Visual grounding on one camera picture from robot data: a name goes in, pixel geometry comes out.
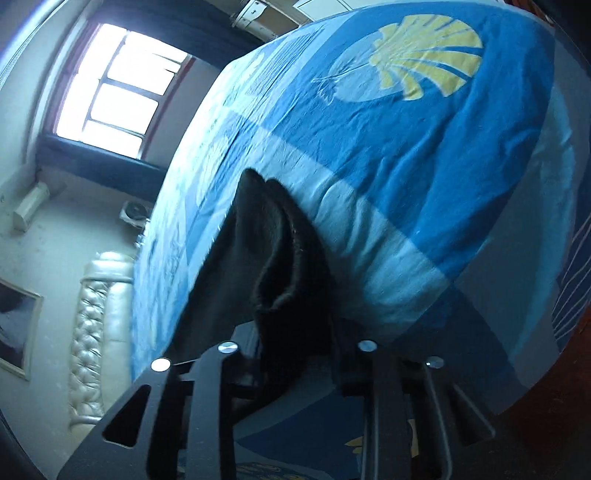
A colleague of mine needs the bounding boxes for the small grey round device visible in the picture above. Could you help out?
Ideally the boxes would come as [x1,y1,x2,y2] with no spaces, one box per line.
[119,200,154,228]

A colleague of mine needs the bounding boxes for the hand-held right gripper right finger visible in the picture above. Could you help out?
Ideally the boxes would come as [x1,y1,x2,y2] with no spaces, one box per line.
[333,340,498,480]

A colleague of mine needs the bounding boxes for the window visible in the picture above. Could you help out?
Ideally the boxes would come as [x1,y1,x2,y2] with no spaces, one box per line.
[54,23,191,153]

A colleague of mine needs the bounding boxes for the white tufted headboard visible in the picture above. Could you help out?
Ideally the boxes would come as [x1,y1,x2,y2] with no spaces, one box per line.
[68,251,138,439]

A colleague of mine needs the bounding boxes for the black pants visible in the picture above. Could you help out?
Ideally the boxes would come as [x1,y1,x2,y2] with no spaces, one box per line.
[168,168,352,416]

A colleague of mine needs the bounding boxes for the dark blue curtain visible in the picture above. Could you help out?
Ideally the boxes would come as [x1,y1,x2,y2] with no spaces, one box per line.
[104,0,298,63]
[36,133,168,204]

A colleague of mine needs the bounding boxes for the framed wall picture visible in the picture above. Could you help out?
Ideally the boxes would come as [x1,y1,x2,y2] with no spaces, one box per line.
[0,278,45,382]

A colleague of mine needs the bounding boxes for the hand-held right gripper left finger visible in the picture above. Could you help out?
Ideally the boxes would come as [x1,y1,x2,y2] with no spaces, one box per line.
[55,342,269,480]

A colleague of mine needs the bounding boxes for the white wall fixture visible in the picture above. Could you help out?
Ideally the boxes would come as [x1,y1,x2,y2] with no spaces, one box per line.
[13,181,66,232]

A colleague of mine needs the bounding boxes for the blue printed bedsheet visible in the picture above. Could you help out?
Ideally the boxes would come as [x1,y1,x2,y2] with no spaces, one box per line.
[129,0,591,480]

